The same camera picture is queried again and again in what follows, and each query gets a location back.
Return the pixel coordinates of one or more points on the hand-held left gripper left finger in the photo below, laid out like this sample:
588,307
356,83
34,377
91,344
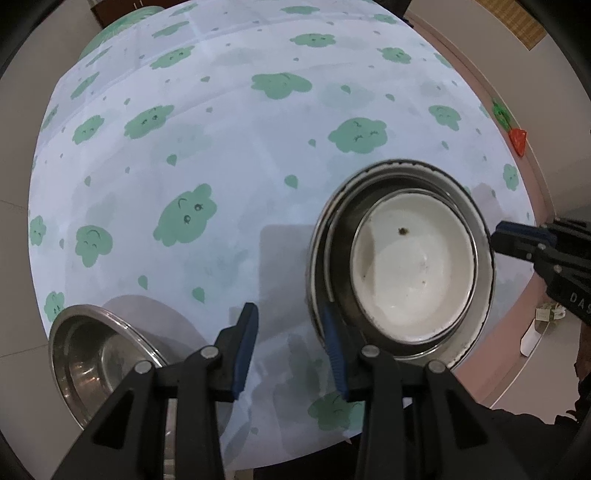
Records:
244,350

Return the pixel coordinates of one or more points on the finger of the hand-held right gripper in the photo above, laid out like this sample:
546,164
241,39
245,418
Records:
521,229
512,247

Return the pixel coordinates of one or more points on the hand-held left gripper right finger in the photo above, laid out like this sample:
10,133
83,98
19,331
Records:
334,350

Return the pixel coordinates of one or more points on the large white enamel bowl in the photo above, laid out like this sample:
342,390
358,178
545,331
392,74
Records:
482,318

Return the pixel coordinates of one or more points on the small white bowl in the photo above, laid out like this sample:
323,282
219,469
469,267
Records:
415,286

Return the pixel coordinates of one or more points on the person's right hand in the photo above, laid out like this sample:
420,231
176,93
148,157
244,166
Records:
582,374

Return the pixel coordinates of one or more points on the person's dark clothing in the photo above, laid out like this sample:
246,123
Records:
531,438

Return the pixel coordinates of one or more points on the green cloud print tablecloth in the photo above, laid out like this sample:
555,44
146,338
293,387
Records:
231,161

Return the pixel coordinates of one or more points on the yellow striped window curtain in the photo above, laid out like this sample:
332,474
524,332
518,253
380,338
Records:
524,25

